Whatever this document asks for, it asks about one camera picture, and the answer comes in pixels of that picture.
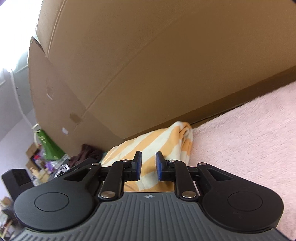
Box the orange white striped shirt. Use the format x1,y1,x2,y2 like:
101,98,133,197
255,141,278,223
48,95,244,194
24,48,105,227
100,121,194,193

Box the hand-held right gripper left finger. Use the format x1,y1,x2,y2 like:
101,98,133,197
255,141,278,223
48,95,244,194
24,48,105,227
63,151,142,201

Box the plain large cardboard box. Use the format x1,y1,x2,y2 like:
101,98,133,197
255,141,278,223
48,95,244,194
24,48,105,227
28,0,296,156

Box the pink fleece blanket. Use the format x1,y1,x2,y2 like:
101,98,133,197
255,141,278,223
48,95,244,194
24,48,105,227
187,82,296,239

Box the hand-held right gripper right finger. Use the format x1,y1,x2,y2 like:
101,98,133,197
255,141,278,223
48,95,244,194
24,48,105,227
156,152,234,200

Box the green bag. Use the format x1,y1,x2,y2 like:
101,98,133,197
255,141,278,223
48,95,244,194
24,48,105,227
31,124,66,161

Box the pile of assorted goods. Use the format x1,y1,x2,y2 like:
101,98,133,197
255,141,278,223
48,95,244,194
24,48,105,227
0,142,71,234

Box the dark brown cloth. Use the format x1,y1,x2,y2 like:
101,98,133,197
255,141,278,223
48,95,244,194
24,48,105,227
69,144,104,168

